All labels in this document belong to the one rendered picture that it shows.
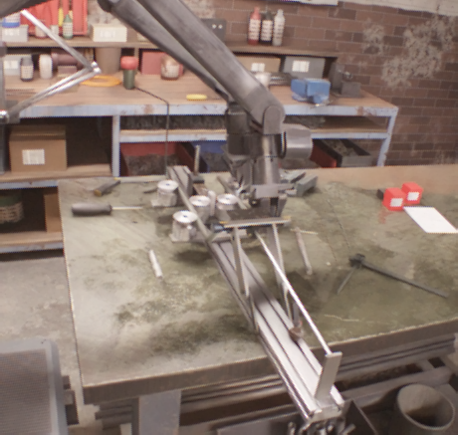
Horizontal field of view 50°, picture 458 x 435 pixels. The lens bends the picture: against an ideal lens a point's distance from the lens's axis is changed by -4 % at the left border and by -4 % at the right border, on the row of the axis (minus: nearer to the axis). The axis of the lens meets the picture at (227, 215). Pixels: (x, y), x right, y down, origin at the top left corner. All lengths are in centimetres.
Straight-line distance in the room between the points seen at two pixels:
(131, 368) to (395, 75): 345
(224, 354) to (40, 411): 86
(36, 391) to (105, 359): 84
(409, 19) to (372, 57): 39
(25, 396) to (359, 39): 307
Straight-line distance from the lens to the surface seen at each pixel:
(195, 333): 91
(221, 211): 117
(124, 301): 98
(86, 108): 239
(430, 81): 424
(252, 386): 173
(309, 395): 81
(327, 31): 361
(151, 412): 100
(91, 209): 126
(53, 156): 253
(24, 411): 164
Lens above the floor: 148
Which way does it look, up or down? 28 degrees down
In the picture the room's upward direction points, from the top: 7 degrees clockwise
